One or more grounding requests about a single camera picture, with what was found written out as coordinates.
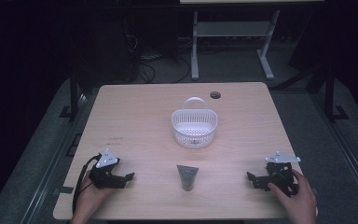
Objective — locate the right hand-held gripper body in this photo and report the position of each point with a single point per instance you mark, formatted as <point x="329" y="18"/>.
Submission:
<point x="281" y="174"/>

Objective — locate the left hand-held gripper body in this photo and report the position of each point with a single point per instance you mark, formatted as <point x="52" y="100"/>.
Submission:
<point x="105" y="169"/>

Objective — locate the person's right hand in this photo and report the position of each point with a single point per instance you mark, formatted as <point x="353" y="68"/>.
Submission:
<point x="298" y="199"/>

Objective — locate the person's left hand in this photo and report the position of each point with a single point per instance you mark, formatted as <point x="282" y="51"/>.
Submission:
<point x="90" y="199"/>

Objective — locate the white plastic basket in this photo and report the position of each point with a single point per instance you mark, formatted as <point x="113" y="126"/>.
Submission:
<point x="194" y="127"/>

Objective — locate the black stand leg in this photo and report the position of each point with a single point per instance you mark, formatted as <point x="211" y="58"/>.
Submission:
<point x="73" y="96"/>
<point x="330" y="96"/>

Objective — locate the white metal stand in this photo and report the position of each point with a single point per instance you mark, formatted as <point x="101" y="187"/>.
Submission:
<point x="230" y="29"/>

